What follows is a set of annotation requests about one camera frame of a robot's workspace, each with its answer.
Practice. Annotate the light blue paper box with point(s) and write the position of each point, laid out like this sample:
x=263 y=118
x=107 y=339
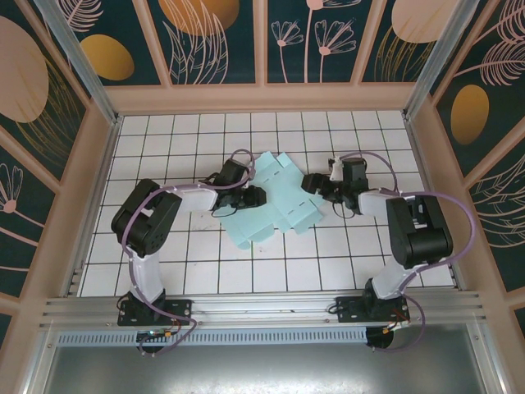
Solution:
x=279 y=205

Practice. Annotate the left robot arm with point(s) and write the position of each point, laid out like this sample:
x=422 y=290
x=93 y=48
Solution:
x=143 y=221

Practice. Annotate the grey metal sheet panel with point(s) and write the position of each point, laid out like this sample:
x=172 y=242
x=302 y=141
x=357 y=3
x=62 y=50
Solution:
x=262 y=369

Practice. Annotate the aluminium mounting rail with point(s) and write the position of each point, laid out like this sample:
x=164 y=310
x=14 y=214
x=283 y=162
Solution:
x=262 y=305

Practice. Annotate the aluminium frame post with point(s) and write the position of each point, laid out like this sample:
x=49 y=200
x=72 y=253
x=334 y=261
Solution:
x=87 y=70
x=435 y=61

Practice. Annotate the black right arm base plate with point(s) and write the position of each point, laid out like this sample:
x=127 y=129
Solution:
x=348 y=310

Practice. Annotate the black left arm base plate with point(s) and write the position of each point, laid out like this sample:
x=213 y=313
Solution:
x=180 y=308

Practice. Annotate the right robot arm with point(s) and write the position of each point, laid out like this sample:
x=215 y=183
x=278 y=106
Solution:
x=426 y=242

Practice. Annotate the small electronics board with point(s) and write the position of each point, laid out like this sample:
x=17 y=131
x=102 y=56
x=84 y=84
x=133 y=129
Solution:
x=156 y=334

